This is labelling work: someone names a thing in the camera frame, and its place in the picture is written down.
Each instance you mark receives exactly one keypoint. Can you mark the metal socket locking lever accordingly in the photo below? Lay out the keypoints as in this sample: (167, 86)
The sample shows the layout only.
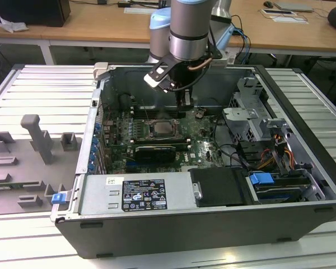
(148, 117)

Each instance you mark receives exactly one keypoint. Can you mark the silver CPU with green edge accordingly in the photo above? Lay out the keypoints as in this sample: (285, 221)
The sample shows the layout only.
(162, 128)

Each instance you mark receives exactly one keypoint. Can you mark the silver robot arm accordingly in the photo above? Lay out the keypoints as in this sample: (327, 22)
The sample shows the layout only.
(187, 28)

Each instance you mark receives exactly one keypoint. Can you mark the black RAM slot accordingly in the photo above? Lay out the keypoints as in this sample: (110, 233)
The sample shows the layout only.
(154, 110)
(141, 143)
(154, 115)
(145, 138)
(184, 145)

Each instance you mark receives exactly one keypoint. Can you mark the CPU socket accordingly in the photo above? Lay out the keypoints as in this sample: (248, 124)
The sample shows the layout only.
(178, 129)

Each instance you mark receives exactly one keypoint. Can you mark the round coin battery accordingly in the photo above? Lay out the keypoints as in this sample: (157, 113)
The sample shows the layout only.
(199, 114)

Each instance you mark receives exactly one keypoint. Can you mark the green motherboard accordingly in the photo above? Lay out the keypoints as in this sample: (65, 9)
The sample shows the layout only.
(201, 145)

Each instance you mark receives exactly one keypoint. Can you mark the metal disk bay cage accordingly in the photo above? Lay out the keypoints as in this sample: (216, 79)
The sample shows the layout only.
(240, 120)

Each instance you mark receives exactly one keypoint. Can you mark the white paper strip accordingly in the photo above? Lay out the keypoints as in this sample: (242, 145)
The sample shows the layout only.
(140, 10)

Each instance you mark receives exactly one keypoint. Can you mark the beige case latch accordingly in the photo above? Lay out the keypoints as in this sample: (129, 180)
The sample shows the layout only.
(100, 70)

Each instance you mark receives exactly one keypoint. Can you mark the black graphics card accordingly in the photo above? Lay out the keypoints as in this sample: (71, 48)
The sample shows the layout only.
(154, 154)

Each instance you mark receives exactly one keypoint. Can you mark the black power adapter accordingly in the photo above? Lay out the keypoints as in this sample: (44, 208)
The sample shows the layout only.
(124, 4)

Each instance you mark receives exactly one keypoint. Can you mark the wooden desk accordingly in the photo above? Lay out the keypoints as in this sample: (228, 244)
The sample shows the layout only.
(86, 25)
(282, 36)

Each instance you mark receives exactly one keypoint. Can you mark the dark computer mouse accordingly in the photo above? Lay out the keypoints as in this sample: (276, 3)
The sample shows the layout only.
(268, 4)

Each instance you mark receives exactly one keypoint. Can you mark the black plastic shroud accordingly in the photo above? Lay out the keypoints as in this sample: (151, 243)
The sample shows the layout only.
(218, 187)

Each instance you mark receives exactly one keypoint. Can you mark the white paper sheets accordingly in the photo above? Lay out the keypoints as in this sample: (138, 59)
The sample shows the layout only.
(285, 19)

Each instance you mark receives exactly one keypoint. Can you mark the hard disk in blue carrier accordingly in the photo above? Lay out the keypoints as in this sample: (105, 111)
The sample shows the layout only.
(259, 178)

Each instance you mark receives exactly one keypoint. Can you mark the grey laptop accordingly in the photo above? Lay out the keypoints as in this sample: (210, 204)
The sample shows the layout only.
(294, 6)

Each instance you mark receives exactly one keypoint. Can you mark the silver power supply with label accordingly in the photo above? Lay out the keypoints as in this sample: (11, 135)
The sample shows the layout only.
(100, 196)

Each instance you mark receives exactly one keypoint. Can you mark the grey metal PC case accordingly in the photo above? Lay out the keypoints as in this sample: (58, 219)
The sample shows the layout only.
(184, 224)

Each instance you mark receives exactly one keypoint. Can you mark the black computer tower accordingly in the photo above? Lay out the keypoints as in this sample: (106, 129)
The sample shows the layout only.
(30, 11)

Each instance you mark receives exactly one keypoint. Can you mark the blue case latch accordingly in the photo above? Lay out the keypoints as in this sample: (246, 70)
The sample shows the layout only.
(58, 198)

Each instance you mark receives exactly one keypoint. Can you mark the white crumpled paper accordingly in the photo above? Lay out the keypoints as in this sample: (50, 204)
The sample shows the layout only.
(14, 25)

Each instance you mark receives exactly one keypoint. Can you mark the grey parts rack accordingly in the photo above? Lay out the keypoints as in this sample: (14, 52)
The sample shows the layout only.
(16, 168)

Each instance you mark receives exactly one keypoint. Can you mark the green RAM stick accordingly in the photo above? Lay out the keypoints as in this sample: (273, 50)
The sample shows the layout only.
(5, 186)

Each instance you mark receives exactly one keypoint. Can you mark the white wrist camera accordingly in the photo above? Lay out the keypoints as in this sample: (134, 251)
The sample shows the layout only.
(152, 79)

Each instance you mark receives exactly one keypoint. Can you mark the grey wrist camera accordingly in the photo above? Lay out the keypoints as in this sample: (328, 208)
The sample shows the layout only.
(224, 63)

